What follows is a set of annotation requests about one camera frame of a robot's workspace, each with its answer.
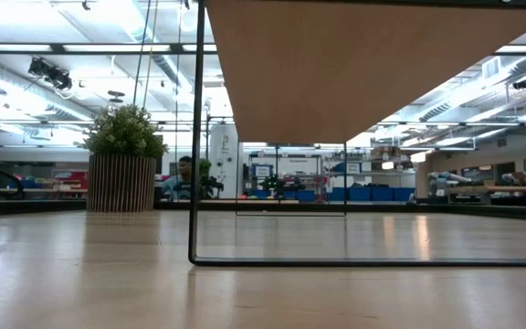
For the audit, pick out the person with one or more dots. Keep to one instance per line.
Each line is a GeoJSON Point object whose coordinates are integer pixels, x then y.
{"type": "Point", "coordinates": [181, 166]}

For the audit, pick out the white cylindrical machine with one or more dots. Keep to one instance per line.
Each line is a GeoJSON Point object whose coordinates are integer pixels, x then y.
{"type": "Point", "coordinates": [224, 155]}

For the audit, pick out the small background plant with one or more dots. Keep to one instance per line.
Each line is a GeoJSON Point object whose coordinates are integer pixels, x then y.
{"type": "Point", "coordinates": [205, 169]}

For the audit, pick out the blue storage bin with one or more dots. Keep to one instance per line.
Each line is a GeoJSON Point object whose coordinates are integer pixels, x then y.
{"type": "Point", "coordinates": [381, 194]}
{"type": "Point", "coordinates": [403, 194]}
{"type": "Point", "coordinates": [336, 194]}
{"type": "Point", "coordinates": [305, 195]}
{"type": "Point", "coordinates": [360, 194]}

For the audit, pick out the red storage bin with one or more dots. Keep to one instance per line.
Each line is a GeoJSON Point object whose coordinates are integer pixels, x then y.
{"type": "Point", "coordinates": [69, 177]}

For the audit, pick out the background wooden table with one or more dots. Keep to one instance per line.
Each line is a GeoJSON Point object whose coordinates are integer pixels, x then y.
{"type": "Point", "coordinates": [509, 188]}

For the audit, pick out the grey background robot arm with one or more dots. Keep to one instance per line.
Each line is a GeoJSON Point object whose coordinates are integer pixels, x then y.
{"type": "Point", "coordinates": [448, 178]}

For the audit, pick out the wooden shelf with black frame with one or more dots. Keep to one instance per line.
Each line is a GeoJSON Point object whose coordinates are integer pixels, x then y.
{"type": "Point", "coordinates": [359, 68]}

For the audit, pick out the black overhead frame bar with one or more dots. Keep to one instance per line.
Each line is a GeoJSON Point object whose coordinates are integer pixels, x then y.
{"type": "Point", "coordinates": [117, 52]}

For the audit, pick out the black background robot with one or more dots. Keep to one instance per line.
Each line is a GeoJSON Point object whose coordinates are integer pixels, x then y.
{"type": "Point", "coordinates": [281, 186]}

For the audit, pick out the artificial plant in slatted pot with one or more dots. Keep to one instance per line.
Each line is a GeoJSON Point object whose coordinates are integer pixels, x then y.
{"type": "Point", "coordinates": [121, 183]}

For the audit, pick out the black ceiling camera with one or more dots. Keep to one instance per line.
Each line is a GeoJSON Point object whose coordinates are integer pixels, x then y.
{"type": "Point", "coordinates": [523, 83]}

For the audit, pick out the black ceiling-mounted device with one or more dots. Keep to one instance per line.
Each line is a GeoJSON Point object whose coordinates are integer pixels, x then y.
{"type": "Point", "coordinates": [50, 73]}

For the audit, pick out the black aluminium table frame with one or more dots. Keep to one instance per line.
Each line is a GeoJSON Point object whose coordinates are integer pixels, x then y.
{"type": "Point", "coordinates": [427, 208]}

